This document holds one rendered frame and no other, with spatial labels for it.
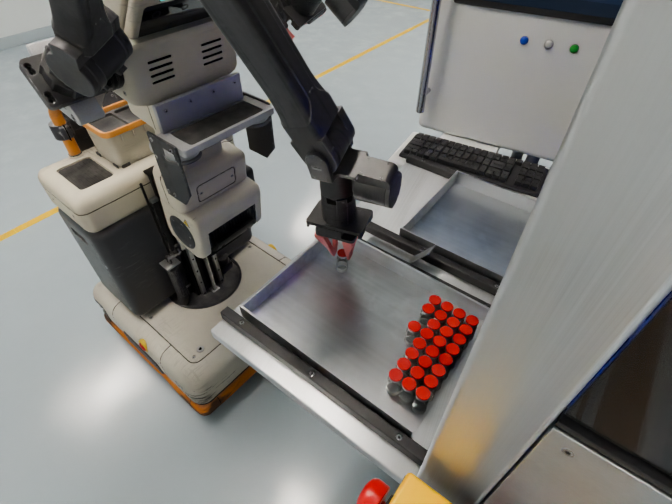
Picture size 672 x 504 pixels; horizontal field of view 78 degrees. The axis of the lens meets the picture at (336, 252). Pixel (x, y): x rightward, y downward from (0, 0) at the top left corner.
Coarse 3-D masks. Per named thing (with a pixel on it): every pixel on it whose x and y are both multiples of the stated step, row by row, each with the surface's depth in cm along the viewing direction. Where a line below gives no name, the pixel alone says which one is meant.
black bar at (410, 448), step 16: (240, 320) 70; (256, 336) 68; (272, 352) 66; (288, 352) 65; (304, 368) 63; (320, 384) 62; (336, 400) 61; (352, 400) 60; (368, 416) 58; (384, 432) 57; (400, 432) 57; (400, 448) 56; (416, 448) 55
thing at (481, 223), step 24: (456, 192) 98; (480, 192) 98; (504, 192) 94; (432, 216) 92; (456, 216) 92; (480, 216) 92; (504, 216) 92; (528, 216) 92; (432, 240) 86; (456, 240) 86; (480, 240) 86; (504, 240) 86; (480, 264) 77; (504, 264) 81
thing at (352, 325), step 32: (320, 256) 83; (352, 256) 83; (384, 256) 79; (288, 288) 77; (320, 288) 77; (352, 288) 77; (384, 288) 77; (416, 288) 77; (448, 288) 73; (256, 320) 69; (288, 320) 72; (320, 320) 72; (352, 320) 72; (384, 320) 72; (416, 320) 72; (480, 320) 72; (320, 352) 68; (352, 352) 68; (384, 352) 68; (352, 384) 64; (384, 384) 64; (384, 416) 58; (416, 416) 60
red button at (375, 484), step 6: (372, 480) 43; (378, 480) 43; (366, 486) 42; (372, 486) 42; (378, 486) 42; (384, 486) 42; (366, 492) 41; (372, 492) 41; (378, 492) 41; (384, 492) 41; (360, 498) 41; (366, 498) 41; (372, 498) 41; (378, 498) 41; (384, 498) 43
